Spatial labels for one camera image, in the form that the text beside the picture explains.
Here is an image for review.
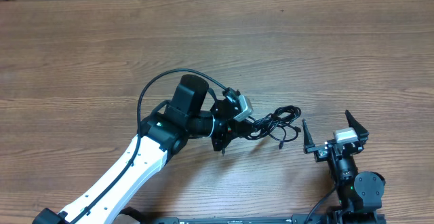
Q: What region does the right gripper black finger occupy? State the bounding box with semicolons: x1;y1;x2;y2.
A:
302;119;315;153
345;110;369;142

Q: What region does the black cable bundle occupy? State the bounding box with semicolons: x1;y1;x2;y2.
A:
244;105;302;150

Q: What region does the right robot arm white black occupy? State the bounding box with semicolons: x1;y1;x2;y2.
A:
302;110;386;223

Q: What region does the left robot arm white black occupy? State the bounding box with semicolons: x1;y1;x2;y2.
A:
34;75;253;223

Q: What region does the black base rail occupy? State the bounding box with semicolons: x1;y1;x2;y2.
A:
118;206;387;224

